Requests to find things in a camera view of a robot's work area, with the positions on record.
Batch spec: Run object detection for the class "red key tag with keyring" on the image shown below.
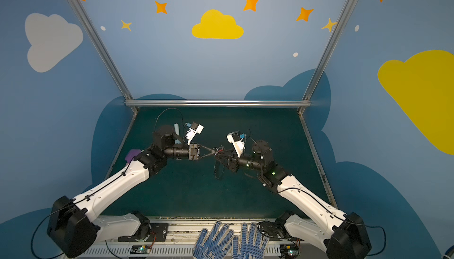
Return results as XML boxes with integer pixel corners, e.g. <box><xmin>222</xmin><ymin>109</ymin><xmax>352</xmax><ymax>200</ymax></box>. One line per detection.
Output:
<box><xmin>214</xmin><ymin>146</ymin><xmax>225</xmax><ymax>154</ymax></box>

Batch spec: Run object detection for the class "grey perforated metal ring plate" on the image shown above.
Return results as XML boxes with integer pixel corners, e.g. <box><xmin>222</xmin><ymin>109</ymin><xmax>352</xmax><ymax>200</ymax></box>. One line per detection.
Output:
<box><xmin>214</xmin><ymin>157</ymin><xmax>225</xmax><ymax>181</ymax></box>

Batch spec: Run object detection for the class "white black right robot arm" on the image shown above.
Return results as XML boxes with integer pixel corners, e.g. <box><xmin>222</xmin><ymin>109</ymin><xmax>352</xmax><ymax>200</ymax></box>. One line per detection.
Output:
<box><xmin>215</xmin><ymin>140</ymin><xmax>372</xmax><ymax>259</ymax></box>

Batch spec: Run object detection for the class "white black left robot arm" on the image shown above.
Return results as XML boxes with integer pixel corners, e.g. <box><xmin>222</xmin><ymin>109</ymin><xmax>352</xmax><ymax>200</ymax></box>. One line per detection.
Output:
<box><xmin>47</xmin><ymin>123</ymin><xmax>203</xmax><ymax>258</ymax></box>

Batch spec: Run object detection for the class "light blue toy shovel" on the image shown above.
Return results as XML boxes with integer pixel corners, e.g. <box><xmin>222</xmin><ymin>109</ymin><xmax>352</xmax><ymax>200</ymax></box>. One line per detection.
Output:
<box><xmin>174</xmin><ymin>123</ymin><xmax>180</xmax><ymax>136</ymax></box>

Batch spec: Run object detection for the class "right blue dotted work glove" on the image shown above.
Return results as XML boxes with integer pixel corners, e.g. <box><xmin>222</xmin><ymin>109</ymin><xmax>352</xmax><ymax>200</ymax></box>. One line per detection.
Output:
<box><xmin>232</xmin><ymin>222</ymin><xmax>269</xmax><ymax>259</ymax></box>

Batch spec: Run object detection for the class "blue dotted work glove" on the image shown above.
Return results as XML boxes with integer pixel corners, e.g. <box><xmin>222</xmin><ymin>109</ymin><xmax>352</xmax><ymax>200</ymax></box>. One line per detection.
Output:
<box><xmin>193</xmin><ymin>221</ymin><xmax>234</xmax><ymax>259</ymax></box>
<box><xmin>232</xmin><ymin>222</ymin><xmax>269</xmax><ymax>259</ymax></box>

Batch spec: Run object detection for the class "left blue dotted work glove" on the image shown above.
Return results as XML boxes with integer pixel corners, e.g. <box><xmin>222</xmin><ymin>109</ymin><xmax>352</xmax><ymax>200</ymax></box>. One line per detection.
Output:
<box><xmin>193</xmin><ymin>221</ymin><xmax>234</xmax><ymax>259</ymax></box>

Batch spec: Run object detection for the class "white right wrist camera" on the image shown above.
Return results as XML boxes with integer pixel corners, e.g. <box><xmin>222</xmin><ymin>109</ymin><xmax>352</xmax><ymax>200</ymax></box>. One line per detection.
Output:
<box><xmin>227</xmin><ymin>131</ymin><xmax>246</xmax><ymax>157</ymax></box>

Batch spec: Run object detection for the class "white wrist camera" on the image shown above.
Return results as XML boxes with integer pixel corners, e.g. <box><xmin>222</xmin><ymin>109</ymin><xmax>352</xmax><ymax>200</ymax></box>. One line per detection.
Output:
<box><xmin>184</xmin><ymin>122</ymin><xmax>204</xmax><ymax>144</ymax></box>
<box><xmin>227</xmin><ymin>131</ymin><xmax>246</xmax><ymax>157</ymax></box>

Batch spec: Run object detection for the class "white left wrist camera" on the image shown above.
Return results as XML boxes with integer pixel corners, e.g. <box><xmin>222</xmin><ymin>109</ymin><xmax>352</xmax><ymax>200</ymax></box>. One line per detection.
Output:
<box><xmin>184</xmin><ymin>122</ymin><xmax>204</xmax><ymax>144</ymax></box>

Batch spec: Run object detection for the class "purple toy spatula pink handle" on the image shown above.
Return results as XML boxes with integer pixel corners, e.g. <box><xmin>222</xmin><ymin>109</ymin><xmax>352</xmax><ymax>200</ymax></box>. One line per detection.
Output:
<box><xmin>125</xmin><ymin>149</ymin><xmax>142</xmax><ymax>163</ymax></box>

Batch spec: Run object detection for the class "aluminium frame back rail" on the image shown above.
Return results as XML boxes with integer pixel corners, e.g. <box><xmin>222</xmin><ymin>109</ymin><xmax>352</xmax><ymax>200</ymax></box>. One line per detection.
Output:
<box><xmin>125</xmin><ymin>99</ymin><xmax>311</xmax><ymax>108</ymax></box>

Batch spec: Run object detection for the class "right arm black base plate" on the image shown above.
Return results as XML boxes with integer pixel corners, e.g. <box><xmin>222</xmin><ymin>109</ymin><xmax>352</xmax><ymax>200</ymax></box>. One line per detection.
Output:
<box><xmin>257</xmin><ymin>221</ymin><xmax>287</xmax><ymax>241</ymax></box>

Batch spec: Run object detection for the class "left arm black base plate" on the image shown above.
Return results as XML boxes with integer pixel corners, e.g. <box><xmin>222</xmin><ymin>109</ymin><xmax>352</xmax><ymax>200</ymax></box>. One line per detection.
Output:
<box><xmin>118</xmin><ymin>222</ymin><xmax>169</xmax><ymax>242</ymax></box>

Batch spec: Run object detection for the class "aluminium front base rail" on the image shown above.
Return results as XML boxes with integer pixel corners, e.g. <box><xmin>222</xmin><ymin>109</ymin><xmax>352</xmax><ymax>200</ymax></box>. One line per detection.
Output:
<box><xmin>56</xmin><ymin>218</ymin><xmax>355</xmax><ymax>259</ymax></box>

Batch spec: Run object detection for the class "aluminium frame left post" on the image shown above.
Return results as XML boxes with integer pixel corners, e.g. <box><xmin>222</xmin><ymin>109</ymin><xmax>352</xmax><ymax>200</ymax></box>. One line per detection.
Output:
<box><xmin>67</xmin><ymin>0</ymin><xmax>133</xmax><ymax>102</ymax></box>

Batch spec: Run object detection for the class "aluminium frame post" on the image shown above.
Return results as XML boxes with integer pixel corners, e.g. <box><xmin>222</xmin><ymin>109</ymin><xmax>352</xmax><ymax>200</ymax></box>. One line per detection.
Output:
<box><xmin>67</xmin><ymin>0</ymin><xmax>133</xmax><ymax>102</ymax></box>
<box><xmin>297</xmin><ymin>0</ymin><xmax>358</xmax><ymax>117</ymax></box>

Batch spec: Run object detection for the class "aluminium frame right post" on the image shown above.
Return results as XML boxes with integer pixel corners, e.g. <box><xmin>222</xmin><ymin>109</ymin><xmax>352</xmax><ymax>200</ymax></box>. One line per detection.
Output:
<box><xmin>297</xmin><ymin>0</ymin><xmax>358</xmax><ymax>117</ymax></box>

